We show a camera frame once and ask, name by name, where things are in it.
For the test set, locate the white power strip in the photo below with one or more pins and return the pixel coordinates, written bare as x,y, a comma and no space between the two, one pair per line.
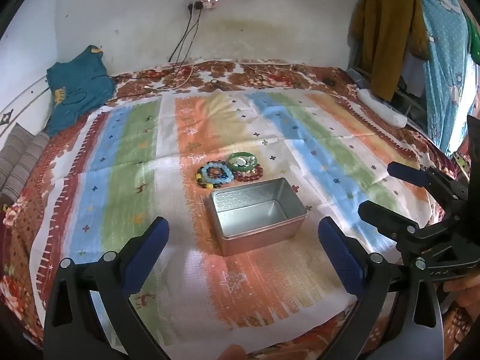
382,109

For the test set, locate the green hanging cloth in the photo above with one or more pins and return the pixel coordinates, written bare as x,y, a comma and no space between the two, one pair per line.
474,37

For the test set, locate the grey striped folded cloth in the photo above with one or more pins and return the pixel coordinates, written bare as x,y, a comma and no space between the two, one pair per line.
20,157

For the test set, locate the green jade bangle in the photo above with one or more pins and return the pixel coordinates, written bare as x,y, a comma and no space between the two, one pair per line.
230,159

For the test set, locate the silver metal tin box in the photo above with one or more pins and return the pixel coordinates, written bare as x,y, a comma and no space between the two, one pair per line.
258,217

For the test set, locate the person's right hand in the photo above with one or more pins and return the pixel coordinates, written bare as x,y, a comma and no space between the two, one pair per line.
465,294

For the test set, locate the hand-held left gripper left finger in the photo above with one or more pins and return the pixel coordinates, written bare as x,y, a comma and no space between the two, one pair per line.
150,247

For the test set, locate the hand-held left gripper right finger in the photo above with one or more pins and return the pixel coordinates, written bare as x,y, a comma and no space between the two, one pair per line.
341,255

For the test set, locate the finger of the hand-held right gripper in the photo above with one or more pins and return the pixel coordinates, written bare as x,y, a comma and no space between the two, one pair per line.
408,174
378,217

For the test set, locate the teal garment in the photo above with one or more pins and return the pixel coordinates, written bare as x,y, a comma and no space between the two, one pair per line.
78,86

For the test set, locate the blue dotted hanging cloth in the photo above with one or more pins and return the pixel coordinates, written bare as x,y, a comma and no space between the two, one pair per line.
446,63

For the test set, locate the small white pendant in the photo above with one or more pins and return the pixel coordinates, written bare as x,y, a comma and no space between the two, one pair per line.
240,162

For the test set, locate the striped pastel printed cloth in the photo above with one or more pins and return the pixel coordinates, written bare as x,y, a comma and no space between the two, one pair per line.
262,131

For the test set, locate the mustard hanging garment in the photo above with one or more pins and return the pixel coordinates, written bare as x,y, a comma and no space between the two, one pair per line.
386,33

